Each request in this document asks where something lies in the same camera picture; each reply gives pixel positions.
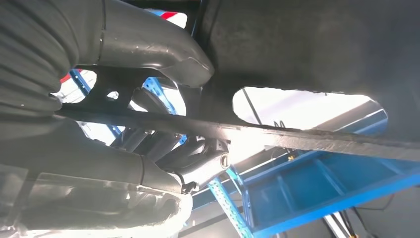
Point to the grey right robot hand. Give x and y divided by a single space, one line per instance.
82 164

